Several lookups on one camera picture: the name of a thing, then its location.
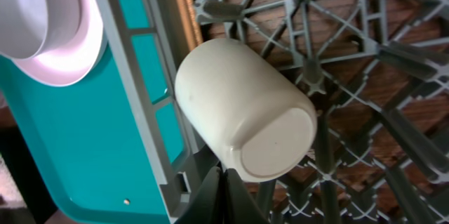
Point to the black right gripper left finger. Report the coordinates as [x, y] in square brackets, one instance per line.
[206, 207]

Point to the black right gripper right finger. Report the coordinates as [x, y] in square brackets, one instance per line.
[240, 206]

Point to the cream paper cup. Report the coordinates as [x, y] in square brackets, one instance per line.
[252, 118]

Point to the white bowl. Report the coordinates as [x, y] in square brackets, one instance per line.
[32, 27]

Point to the grey dishwasher rack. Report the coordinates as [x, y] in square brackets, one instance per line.
[382, 66]

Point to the teal plastic tray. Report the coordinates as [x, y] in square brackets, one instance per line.
[86, 145]

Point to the wooden chopstick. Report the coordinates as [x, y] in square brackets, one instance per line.
[191, 28]

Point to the spilled white rice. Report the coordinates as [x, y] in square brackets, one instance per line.
[11, 197]

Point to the large white plate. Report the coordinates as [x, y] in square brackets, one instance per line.
[70, 63]

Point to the black plastic tray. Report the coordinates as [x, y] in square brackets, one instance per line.
[26, 175]

